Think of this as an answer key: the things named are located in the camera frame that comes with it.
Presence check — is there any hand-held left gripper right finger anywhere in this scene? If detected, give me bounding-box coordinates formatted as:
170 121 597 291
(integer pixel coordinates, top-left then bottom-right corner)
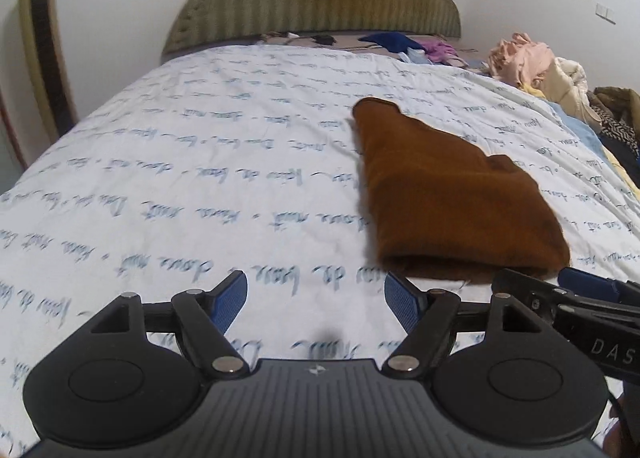
382 271 551 382

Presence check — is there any gold tower air conditioner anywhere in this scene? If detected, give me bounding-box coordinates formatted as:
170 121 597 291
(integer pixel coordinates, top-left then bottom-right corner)
17 0 79 137

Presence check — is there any brown sweater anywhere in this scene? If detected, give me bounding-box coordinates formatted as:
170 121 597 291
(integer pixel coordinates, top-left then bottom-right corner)
351 98 572 287

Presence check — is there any light blue cloth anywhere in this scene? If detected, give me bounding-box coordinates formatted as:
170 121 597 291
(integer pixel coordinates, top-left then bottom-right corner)
550 103 609 160

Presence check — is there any navy garment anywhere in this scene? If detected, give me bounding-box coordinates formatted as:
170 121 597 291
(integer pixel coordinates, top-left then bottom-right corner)
357 32 422 55

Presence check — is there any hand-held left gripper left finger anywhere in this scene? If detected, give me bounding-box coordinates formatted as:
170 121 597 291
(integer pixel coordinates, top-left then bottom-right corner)
87 269 251 382

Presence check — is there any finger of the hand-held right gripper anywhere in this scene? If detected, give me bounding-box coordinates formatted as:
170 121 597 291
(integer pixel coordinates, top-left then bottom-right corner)
491 268 576 320
557 267 640 311

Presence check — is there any patterned bed sheet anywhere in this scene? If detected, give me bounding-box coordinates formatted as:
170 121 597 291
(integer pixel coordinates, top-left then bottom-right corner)
257 31 494 72

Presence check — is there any cream jacket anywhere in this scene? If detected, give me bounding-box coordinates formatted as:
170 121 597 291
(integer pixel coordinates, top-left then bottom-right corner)
542 57 602 130

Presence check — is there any blue garment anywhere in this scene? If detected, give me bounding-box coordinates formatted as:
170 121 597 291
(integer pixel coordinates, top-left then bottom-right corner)
607 138 640 170

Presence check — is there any white printed quilt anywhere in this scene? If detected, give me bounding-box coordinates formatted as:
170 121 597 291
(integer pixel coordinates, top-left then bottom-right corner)
0 43 640 458

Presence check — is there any pink garment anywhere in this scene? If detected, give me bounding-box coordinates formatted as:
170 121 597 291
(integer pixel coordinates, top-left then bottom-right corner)
487 32 557 90

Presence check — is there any purple garment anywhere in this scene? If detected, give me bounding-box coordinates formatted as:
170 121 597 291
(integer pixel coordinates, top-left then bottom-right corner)
415 37 459 65

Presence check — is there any black white zigzag garment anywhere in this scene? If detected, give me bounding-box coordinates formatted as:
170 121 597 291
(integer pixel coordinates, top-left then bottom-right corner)
597 113 640 155

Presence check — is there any yellow blanket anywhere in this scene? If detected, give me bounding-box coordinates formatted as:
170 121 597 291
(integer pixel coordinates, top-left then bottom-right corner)
519 83 640 200

